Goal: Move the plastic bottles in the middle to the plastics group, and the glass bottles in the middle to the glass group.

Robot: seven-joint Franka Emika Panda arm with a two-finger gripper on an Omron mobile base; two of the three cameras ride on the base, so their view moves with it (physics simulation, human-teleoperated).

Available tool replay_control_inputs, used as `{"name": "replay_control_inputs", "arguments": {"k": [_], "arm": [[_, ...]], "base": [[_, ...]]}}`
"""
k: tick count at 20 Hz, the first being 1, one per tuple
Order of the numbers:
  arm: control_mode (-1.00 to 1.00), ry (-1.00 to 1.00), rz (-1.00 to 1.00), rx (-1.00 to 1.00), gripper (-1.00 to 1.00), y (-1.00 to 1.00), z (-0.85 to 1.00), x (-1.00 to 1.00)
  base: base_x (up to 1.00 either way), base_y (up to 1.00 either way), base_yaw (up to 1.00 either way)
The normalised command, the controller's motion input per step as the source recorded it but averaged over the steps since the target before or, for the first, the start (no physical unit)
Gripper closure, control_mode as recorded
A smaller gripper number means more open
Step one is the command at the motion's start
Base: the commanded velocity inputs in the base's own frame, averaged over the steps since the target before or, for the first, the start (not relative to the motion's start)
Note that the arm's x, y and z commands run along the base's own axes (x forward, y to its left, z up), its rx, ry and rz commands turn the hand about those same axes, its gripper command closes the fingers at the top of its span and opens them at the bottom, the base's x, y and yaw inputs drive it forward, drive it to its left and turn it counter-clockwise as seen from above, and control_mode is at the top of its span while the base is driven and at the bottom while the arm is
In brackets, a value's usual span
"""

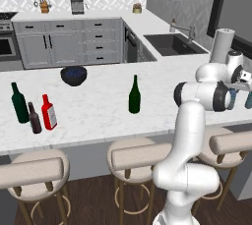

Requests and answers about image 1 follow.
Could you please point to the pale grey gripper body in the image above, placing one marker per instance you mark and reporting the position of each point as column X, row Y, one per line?
column 241, row 86

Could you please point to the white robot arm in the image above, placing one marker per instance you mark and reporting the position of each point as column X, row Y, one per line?
column 190, row 130

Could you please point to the white paper towel roll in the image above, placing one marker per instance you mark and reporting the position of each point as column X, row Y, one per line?
column 222, row 45

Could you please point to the beige round bar stool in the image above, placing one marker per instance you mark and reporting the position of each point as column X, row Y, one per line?
column 229, row 145
column 36, row 173
column 138, row 158

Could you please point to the grey sink tap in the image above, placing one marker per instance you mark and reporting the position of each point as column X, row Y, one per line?
column 188, row 32

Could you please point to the black framed window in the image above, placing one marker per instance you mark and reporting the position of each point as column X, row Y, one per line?
column 229, row 9

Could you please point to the dark sink basin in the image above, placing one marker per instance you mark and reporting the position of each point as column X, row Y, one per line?
column 172, row 44

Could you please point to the soap dispenser bottle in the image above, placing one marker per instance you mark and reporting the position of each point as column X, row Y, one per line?
column 172, row 26

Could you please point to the dark green glass bottle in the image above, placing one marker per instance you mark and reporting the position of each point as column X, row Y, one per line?
column 134, row 99
column 19, row 106

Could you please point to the black dishwasher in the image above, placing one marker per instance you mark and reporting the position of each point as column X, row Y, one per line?
column 130, row 44

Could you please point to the small potted plant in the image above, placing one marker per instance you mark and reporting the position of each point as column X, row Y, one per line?
column 137, row 8

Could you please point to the dark blue bowl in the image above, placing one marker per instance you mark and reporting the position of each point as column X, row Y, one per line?
column 74, row 75

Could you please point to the grey base cupboards run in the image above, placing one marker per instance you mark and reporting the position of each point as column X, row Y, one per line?
column 69, row 44

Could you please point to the red glass bottle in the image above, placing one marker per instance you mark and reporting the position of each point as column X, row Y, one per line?
column 49, row 116

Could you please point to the dark brown glass bottle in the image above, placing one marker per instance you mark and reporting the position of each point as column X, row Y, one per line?
column 34, row 122

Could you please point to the wooden knife block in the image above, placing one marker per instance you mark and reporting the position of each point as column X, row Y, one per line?
column 44, row 7

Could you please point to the steel oven with hob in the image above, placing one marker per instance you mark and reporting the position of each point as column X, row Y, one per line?
column 8, row 42

